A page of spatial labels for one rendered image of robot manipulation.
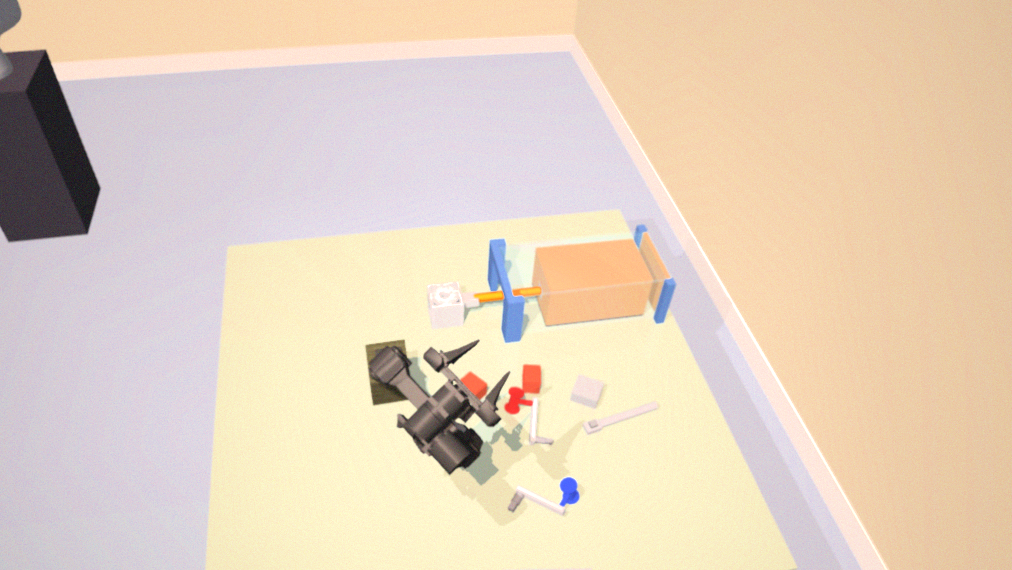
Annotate crank handle with blue knob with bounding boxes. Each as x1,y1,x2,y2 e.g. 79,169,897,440
508,478,579,516

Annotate pale pink cube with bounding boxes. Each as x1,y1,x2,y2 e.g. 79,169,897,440
570,374,605,410

